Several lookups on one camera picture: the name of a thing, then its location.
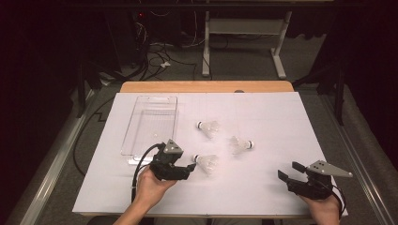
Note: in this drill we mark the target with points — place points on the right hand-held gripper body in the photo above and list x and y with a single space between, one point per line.
314 187

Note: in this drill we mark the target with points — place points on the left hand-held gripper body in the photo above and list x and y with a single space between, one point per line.
169 172

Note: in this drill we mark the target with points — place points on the white shuttlecock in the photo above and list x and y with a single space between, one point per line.
209 127
240 144
208 162

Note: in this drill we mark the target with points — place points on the clear plastic tray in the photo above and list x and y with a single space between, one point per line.
150 125

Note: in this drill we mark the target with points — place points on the person's left hand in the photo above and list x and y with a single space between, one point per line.
150 187

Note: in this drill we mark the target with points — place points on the person's right hand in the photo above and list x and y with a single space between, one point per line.
325 211

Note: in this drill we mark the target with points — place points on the white table mat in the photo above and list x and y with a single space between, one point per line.
234 193

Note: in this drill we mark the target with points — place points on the black metal stand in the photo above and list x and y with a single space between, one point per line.
82 90
338 93

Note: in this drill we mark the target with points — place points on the dark round table grommet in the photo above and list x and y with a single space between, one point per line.
239 91

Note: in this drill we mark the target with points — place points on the white plug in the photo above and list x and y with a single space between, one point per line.
165 64

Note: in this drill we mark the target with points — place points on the aluminium floor rail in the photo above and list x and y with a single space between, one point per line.
53 168
359 175

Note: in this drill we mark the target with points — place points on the white metal desk frame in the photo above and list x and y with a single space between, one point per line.
244 26

